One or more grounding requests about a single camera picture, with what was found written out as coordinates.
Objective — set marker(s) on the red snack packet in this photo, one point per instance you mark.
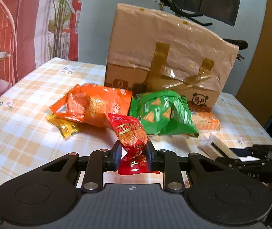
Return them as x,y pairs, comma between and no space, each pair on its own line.
131,133

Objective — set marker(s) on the orange cracker packet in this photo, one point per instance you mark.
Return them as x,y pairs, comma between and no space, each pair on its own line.
205,121

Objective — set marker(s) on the orange snack bag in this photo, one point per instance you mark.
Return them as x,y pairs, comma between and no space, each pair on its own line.
90,102

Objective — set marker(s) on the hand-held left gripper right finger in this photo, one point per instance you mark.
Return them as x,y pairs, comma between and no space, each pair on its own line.
150,158

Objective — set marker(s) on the cardboard box with plastic liner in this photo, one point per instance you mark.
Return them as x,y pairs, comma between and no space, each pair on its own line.
150,40

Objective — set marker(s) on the dark window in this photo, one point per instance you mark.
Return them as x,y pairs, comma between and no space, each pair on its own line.
210,0

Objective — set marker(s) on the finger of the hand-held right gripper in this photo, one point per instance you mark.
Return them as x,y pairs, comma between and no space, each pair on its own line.
243,152
231,162

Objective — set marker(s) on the white wafer packet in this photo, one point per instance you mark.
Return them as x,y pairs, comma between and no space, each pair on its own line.
212,148

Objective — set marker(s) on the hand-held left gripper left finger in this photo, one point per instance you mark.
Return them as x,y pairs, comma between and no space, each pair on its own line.
118,157

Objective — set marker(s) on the black exercise bike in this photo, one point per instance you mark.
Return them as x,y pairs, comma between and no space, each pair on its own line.
239,44

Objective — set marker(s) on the green snack bag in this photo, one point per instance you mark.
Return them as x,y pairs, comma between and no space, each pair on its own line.
159,109

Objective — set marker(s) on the yellow snack packet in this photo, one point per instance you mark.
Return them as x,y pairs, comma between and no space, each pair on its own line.
65,127

